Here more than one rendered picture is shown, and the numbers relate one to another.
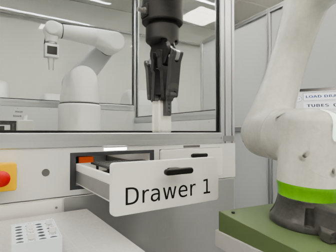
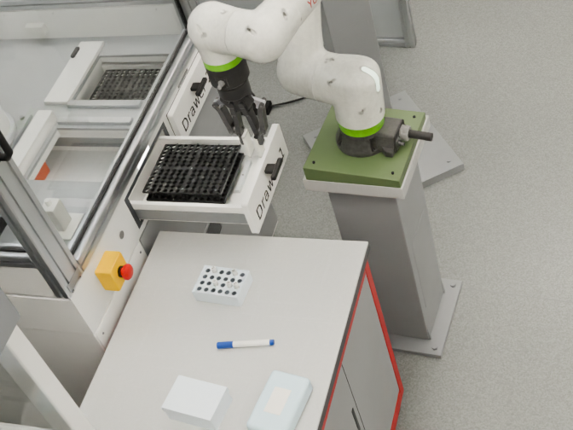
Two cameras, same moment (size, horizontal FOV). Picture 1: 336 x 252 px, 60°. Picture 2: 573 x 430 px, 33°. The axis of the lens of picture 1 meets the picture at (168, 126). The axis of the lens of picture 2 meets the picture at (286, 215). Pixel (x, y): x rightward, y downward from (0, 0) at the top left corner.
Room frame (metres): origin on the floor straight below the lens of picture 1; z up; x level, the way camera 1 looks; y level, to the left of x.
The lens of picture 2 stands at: (-0.91, 0.81, 2.52)
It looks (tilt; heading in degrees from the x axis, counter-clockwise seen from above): 45 degrees down; 332
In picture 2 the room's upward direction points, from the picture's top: 20 degrees counter-clockwise
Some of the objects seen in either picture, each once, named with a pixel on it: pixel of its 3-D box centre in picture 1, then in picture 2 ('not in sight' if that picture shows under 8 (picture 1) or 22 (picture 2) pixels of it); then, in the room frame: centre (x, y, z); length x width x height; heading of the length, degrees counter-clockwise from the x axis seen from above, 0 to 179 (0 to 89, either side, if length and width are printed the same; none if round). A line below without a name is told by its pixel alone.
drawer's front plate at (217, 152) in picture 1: (193, 163); (192, 95); (1.12, -0.10, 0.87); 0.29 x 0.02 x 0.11; 123
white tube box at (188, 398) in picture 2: not in sight; (197, 403); (0.36, 0.52, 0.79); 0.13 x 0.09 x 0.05; 25
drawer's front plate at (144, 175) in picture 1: (169, 183); (265, 177); (0.68, 0.00, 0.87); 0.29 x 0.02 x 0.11; 123
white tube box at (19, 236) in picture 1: (35, 239); (222, 285); (0.58, 0.26, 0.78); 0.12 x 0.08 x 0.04; 29
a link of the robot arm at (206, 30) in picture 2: not in sight; (217, 33); (0.64, 0.01, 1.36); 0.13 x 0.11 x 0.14; 16
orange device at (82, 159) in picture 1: (79, 163); not in sight; (1.27, 0.39, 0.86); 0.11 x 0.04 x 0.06; 123
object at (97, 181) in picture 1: (131, 175); (193, 177); (0.86, 0.11, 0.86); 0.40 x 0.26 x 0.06; 33
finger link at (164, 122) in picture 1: (164, 116); (258, 143); (0.64, 0.01, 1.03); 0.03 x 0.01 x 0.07; 123
